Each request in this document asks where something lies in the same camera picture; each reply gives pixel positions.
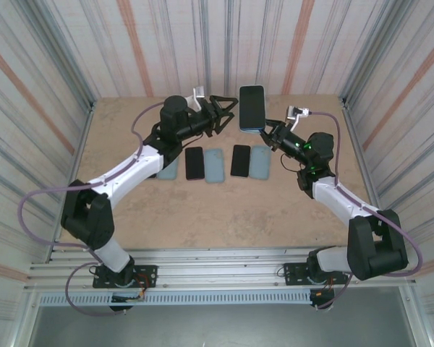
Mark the black smartphone pink edge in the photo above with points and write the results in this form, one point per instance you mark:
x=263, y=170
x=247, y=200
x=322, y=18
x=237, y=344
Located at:
x=194, y=163

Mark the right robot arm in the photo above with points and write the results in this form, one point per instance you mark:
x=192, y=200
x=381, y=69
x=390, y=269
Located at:
x=376, y=246

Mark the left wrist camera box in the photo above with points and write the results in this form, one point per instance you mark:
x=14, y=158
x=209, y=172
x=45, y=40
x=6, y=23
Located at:
x=196, y=97

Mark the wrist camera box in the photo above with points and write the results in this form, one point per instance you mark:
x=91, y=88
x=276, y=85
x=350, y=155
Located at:
x=296, y=114
x=196, y=97

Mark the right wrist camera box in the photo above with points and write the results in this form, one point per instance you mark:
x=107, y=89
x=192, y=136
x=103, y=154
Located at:
x=296, y=114

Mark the aluminium side rail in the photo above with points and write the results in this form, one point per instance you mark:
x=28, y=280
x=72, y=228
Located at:
x=77, y=152
x=360, y=152

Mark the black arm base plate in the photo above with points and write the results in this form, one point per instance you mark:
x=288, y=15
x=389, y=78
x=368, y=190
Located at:
x=293, y=274
x=148, y=274

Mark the aluminium rail frame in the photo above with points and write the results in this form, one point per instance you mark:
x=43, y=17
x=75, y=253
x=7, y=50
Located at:
x=220, y=267

